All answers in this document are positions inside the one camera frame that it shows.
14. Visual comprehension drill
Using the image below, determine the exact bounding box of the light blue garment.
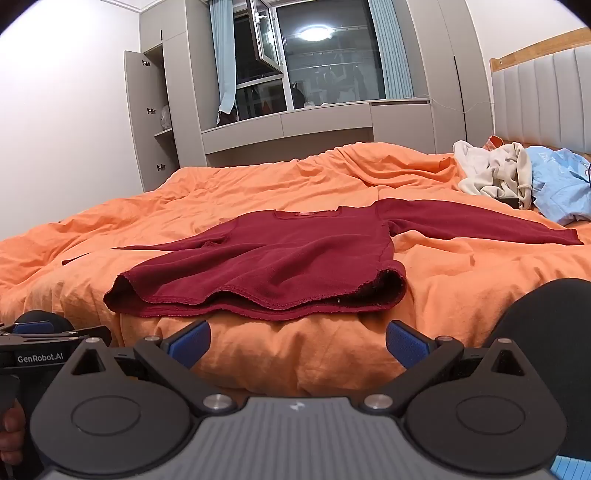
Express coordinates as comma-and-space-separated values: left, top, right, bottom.
526, 146, 591, 226

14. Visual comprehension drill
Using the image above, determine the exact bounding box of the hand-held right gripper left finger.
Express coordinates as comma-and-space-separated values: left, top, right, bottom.
69, 318, 239, 415

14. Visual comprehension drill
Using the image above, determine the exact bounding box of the grey wardrobe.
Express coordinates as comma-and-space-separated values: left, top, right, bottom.
124, 0, 494, 193

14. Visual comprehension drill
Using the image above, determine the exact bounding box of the orange blanket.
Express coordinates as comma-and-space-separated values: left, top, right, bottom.
0, 141, 591, 403

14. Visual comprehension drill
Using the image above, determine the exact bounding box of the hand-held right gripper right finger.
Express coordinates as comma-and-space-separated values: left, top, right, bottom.
361, 320, 528, 415

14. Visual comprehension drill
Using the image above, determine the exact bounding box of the window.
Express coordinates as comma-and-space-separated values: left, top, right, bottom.
233, 0, 387, 123

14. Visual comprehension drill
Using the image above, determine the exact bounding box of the grey padded headboard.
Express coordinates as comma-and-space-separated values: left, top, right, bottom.
489, 27, 591, 155

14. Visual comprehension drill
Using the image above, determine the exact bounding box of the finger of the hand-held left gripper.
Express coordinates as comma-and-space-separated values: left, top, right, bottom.
0, 322, 112, 347

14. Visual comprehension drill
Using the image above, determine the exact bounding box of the person's left hand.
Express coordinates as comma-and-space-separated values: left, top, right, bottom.
0, 398, 27, 465

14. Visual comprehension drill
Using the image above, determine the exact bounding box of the dark red long-sleeve shirt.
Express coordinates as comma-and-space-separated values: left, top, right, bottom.
61, 198, 584, 320

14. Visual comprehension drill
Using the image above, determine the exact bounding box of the light blue striped item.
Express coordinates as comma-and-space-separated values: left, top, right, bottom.
551, 455, 591, 480

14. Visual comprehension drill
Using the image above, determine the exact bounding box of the grey wardrobe door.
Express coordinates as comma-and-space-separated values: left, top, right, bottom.
124, 50, 180, 193

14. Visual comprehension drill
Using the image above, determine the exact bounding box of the light blue curtain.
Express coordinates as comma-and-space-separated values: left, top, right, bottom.
368, 0, 414, 100
209, 0, 239, 114

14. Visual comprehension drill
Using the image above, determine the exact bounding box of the cream garment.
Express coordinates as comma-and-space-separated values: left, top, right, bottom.
452, 140, 534, 211

